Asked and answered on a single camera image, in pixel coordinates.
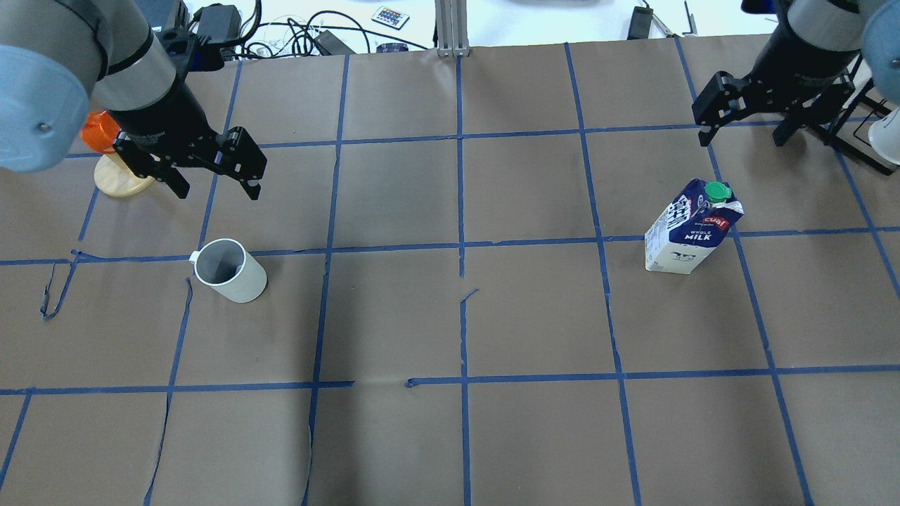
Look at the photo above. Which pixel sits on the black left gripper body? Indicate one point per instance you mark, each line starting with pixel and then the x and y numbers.
pixel 163 118

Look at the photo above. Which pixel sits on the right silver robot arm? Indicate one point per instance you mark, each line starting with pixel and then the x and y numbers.
pixel 871 26

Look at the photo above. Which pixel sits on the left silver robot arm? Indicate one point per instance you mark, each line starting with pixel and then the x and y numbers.
pixel 60 56

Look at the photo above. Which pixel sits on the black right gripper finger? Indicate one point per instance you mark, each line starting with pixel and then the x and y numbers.
pixel 794 118
pixel 723 100

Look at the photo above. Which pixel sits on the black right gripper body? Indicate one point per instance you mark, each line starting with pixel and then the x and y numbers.
pixel 801 60

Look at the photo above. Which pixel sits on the aluminium frame post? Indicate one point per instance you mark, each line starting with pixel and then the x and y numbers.
pixel 452 29

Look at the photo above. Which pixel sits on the black power adapter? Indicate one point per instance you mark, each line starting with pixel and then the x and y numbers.
pixel 640 23

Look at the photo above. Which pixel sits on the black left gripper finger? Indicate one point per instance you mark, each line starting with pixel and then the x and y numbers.
pixel 238 157
pixel 174 180

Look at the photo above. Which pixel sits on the black wire mug rack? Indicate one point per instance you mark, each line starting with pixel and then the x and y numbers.
pixel 863 107

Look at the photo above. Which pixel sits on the orange cup on stand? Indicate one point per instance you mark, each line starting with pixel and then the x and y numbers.
pixel 100 132

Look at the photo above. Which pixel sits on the small remote control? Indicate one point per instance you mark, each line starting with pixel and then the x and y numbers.
pixel 391 18

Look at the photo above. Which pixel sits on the white ribbed mug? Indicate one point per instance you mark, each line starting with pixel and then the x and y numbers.
pixel 226 267

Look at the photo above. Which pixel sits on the blue white milk carton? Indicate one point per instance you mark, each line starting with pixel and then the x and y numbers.
pixel 691 227

